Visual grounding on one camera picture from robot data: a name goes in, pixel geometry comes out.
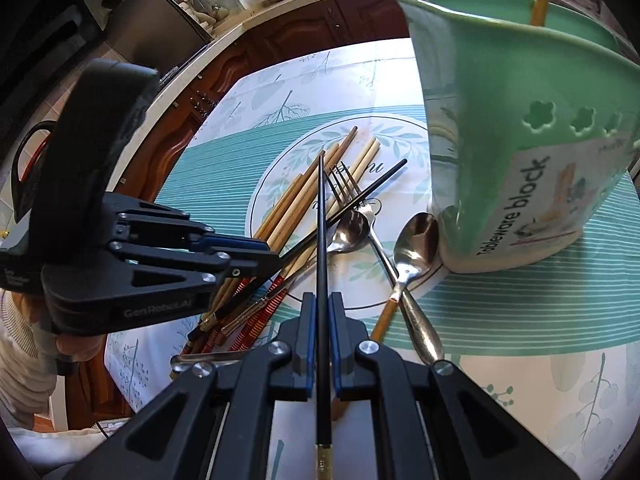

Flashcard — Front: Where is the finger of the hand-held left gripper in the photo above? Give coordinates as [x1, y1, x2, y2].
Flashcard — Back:
[42, 242, 282, 336]
[102, 195, 271, 257]

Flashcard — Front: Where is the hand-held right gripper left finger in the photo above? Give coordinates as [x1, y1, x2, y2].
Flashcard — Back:
[65, 292, 318, 480]

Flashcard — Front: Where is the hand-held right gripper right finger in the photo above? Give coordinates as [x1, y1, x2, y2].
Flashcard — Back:
[329, 292, 583, 480]

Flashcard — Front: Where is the pile of wooden chopsticks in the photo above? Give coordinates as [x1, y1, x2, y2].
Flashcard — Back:
[170, 126, 381, 381]

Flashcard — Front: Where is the black chopstick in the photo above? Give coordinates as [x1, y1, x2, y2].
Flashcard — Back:
[314, 154, 335, 480]
[275, 158, 408, 273]

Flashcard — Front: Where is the green utensil holder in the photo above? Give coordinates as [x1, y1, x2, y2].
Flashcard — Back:
[395, 0, 640, 275]

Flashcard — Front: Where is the person's left hand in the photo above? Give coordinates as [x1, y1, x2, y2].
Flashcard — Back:
[55, 331, 107, 369]

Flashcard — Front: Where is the printed teal white tablecloth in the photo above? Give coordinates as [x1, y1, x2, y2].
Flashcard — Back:
[102, 37, 640, 480]

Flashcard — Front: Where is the silver fork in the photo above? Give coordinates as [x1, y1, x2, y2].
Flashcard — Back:
[327, 166, 447, 367]

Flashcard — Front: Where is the stainless steel appliance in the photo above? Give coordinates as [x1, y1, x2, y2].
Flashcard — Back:
[97, 0, 216, 78]

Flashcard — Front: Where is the white kitchen counter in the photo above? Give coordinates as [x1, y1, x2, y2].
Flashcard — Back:
[120, 0, 621, 121]

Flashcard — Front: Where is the person's grey clothing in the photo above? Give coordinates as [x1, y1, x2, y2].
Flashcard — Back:
[0, 410, 132, 480]

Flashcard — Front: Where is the black looped handle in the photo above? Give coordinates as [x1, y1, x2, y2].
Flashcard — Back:
[10, 121, 61, 206]

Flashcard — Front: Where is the silver spoon with wooden handle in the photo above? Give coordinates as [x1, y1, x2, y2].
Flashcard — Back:
[369, 211, 442, 343]

